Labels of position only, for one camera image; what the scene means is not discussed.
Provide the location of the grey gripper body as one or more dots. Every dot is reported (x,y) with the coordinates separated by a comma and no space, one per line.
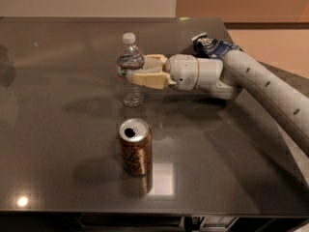
(182,70)

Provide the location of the blue crumpled chip bag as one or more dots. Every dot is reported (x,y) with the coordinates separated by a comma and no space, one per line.
(205,45)

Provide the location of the clear plastic water bottle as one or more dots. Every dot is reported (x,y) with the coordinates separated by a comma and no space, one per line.
(130,60)

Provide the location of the brown soda can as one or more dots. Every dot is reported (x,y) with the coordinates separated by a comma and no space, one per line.
(135,137)

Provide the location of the label under table edge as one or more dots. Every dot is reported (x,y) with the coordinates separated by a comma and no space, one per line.
(218,221)

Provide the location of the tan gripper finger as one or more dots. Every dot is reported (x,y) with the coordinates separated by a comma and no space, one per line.
(153,60)
(156,80)

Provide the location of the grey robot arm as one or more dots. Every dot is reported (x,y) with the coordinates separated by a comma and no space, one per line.
(225,79)

